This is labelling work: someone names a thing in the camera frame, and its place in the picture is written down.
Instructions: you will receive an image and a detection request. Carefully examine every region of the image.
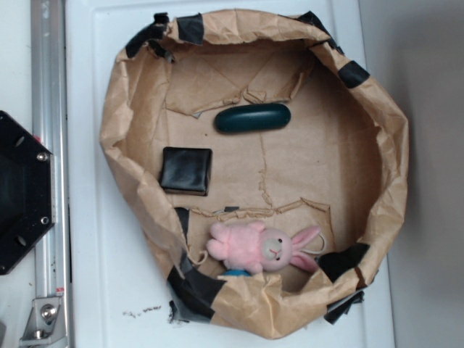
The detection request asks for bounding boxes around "dark green plastic pickle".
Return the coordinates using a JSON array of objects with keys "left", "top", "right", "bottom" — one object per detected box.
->
[{"left": 214, "top": 104, "right": 291, "bottom": 133}]

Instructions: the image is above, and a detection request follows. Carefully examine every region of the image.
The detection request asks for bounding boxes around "black square block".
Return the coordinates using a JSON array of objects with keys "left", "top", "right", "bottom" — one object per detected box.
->
[{"left": 159, "top": 146, "right": 213, "bottom": 196}]

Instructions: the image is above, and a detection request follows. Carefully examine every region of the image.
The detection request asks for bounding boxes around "pink plush bunny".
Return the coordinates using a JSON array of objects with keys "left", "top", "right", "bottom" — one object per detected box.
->
[{"left": 206, "top": 221, "right": 320, "bottom": 275}]

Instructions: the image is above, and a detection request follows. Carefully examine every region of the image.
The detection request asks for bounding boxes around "blue object under bunny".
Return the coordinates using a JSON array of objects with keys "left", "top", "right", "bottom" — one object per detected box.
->
[{"left": 220, "top": 269, "right": 251, "bottom": 277}]

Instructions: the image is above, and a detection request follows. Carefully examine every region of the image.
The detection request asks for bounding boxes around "brown paper bag bin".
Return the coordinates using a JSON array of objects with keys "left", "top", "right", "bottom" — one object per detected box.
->
[{"left": 99, "top": 9, "right": 409, "bottom": 339}]

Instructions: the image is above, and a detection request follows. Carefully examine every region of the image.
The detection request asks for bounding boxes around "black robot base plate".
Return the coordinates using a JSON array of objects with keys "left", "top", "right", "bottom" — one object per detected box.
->
[{"left": 1, "top": 111, "right": 54, "bottom": 276}]

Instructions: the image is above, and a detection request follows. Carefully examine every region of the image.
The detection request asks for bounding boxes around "aluminium frame rail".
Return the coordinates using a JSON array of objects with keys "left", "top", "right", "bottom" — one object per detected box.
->
[{"left": 30, "top": 1, "right": 74, "bottom": 347}]

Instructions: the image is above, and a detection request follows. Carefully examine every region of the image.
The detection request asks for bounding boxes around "metal corner bracket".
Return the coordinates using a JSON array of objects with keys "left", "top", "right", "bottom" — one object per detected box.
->
[{"left": 20, "top": 297, "right": 66, "bottom": 347}]

